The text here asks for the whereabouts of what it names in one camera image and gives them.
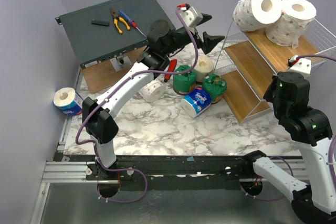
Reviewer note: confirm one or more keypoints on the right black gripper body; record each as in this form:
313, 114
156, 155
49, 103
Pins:
269, 93

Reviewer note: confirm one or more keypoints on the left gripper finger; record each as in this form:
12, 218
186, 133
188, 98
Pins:
210, 42
202, 18

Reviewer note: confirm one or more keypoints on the floral roll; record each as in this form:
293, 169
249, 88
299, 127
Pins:
252, 15
152, 91
294, 20

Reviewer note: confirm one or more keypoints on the floral roll back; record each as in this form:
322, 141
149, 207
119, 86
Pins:
152, 91

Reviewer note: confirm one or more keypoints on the floral roll front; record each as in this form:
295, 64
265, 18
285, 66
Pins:
294, 20

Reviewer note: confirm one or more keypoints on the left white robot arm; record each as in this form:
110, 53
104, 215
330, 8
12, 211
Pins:
98, 115

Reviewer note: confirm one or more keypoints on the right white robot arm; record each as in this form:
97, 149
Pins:
312, 202

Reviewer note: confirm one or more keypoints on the middle wooden shelf board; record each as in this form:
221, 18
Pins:
252, 65

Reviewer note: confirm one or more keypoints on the wooden shelf board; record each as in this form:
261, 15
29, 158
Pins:
241, 99
252, 65
277, 56

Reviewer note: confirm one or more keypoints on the bottom wooden shelf board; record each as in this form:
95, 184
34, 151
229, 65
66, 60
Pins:
241, 99

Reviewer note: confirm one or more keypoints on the top wooden shelf board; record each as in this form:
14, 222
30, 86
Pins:
277, 56

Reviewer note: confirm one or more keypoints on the cream wrapped roll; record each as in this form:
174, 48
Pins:
203, 68

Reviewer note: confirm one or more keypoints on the green wrapped roll right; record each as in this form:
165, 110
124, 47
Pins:
215, 86

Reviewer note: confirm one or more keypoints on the green wrapped roll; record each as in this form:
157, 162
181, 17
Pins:
184, 83
215, 86

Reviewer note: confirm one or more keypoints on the green wrapped roll left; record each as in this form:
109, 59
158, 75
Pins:
184, 83

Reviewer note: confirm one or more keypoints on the blue red screwdriver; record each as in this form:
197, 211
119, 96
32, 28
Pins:
130, 21

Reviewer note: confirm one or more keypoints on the blue Tempo tissue roll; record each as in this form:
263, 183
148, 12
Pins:
196, 102

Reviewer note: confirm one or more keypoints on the dark grey rack chassis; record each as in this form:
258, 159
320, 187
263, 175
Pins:
94, 44

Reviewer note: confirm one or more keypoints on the black bit holder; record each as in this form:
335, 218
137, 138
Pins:
100, 23

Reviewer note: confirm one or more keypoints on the wooden board under chassis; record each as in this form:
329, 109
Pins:
104, 75

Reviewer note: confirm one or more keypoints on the blue wrapped roll far left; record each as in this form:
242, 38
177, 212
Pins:
69, 101

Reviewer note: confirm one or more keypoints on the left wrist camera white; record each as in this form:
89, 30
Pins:
191, 15

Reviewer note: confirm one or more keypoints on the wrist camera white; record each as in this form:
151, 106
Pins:
299, 65
191, 15

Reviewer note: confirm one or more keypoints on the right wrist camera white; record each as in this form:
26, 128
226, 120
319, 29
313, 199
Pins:
299, 65

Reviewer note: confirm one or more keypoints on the white wire shelf rack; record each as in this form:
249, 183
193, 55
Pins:
317, 34

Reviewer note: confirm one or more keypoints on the yellow handled pliers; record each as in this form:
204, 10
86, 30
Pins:
116, 19

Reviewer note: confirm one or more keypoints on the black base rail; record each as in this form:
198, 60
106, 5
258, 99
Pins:
176, 172

